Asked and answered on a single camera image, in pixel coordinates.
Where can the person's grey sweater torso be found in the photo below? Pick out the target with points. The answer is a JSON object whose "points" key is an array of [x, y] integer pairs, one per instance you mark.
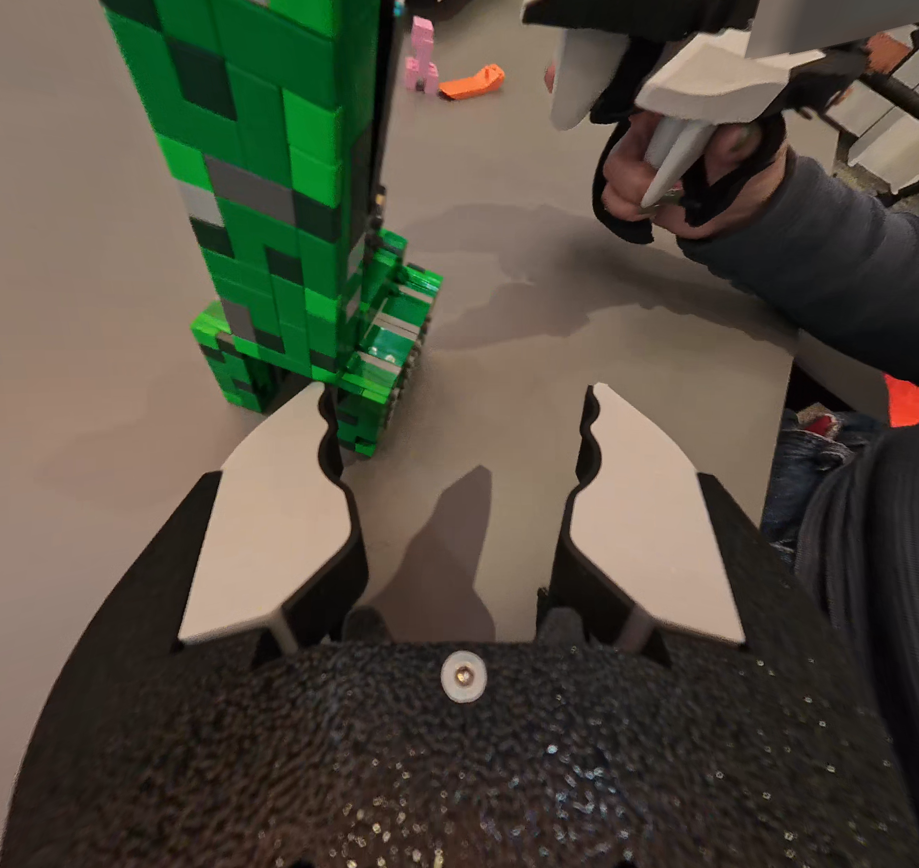
{"points": [[876, 559]]}

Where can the orange red object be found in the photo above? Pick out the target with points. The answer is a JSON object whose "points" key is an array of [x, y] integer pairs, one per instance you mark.
{"points": [[904, 401]]}

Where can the pink brick pig figure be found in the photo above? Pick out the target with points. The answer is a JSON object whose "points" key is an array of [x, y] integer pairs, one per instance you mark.
{"points": [[421, 67]]}

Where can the green pixel brick figure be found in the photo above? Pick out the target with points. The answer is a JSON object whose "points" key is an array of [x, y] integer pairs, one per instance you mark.
{"points": [[273, 128]]}

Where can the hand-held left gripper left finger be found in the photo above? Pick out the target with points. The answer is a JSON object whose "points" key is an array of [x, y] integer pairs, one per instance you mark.
{"points": [[273, 537]]}

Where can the orange brick piece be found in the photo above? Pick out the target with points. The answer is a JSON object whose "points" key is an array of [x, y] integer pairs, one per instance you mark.
{"points": [[470, 84]]}

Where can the person's right hand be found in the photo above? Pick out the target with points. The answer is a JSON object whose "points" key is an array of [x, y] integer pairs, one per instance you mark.
{"points": [[619, 175]]}

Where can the person's blue jeans leg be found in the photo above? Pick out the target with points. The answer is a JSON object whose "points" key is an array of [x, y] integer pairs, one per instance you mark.
{"points": [[804, 480]]}

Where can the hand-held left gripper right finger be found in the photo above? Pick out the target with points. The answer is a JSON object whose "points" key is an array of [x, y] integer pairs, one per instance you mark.
{"points": [[646, 537]]}

